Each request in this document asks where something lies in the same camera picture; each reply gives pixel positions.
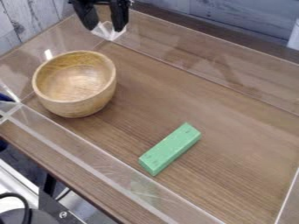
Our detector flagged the black cable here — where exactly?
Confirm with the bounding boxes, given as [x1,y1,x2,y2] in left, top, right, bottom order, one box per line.
[0,192,34,224]

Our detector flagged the brown wooden bowl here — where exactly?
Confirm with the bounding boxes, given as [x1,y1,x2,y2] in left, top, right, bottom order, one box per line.
[32,50,118,118]

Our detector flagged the black table leg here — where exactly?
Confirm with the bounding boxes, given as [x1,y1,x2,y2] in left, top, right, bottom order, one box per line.
[43,174,58,197]

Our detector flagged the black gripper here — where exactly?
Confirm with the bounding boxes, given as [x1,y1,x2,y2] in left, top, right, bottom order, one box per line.
[68,0,134,32]

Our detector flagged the white object at right edge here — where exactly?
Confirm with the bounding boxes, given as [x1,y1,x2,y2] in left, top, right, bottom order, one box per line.
[287,18,299,51]

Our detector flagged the grey metal bracket with screw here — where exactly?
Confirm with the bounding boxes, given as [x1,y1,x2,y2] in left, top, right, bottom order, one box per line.
[39,198,86,224]

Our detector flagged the clear acrylic tray walls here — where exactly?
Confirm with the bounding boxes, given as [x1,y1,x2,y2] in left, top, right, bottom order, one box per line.
[0,12,299,224]

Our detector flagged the green rectangular block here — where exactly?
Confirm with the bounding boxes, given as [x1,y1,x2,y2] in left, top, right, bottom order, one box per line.
[138,122,202,176]

